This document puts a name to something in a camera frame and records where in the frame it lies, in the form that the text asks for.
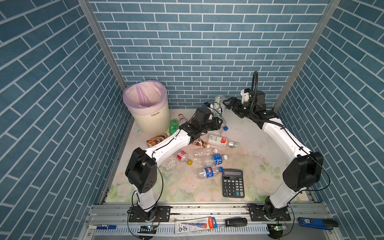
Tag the right small circuit board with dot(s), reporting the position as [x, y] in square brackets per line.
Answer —
[276, 228]

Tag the white plastic trash bin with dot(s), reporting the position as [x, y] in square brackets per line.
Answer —
[154, 124]

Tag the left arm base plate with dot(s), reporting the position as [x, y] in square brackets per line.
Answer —
[157, 214]

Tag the black car key fob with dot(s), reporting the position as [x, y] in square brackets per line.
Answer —
[236, 222]

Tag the clear bottle white cap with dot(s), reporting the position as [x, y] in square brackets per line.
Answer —
[204, 152]

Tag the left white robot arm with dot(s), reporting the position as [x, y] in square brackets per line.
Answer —
[143, 165]

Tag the red-green label clear bottle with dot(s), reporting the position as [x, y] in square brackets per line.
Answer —
[221, 142]

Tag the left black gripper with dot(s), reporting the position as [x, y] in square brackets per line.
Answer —
[215, 125]

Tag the clear bottle blue cap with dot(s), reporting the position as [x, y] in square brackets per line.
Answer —
[222, 126]

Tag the small circuit board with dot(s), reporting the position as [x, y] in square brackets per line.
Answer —
[147, 230]
[276, 228]

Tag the red white toothpaste box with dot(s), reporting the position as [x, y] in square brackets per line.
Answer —
[195, 225]

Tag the blue marker pen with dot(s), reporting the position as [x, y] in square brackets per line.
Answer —
[106, 227]

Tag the black desk calculator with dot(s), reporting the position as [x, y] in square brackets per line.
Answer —
[233, 183]

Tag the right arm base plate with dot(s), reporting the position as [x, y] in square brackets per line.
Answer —
[267, 212]

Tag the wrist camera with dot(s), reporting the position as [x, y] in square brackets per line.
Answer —
[207, 104]
[245, 94]

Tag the red-label bottle yellow cap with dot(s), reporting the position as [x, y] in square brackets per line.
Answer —
[182, 156]

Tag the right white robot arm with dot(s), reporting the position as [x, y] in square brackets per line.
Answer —
[304, 167]

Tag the clear bottle green cap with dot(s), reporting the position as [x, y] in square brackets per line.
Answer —
[219, 105]

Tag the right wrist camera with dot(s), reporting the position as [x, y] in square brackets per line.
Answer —
[245, 94]

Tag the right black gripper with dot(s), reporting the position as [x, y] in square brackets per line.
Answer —
[234, 108]

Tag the blue black utility tool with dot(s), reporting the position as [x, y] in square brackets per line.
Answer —
[322, 224]

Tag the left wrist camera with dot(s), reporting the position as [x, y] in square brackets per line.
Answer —
[207, 104]

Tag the brown coffee bottle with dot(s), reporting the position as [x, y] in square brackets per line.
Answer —
[200, 143]
[157, 139]

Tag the pink bin liner bag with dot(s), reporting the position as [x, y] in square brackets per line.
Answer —
[145, 98]

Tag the blue-label water bottle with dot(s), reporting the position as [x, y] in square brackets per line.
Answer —
[213, 160]

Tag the left small circuit board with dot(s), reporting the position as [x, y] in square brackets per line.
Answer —
[147, 230]

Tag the pepsi label bottle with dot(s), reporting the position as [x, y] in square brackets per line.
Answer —
[209, 172]

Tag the aluminium rail frame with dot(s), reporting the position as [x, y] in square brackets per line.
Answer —
[118, 214]

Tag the green plastic bottle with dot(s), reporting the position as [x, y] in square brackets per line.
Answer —
[174, 126]

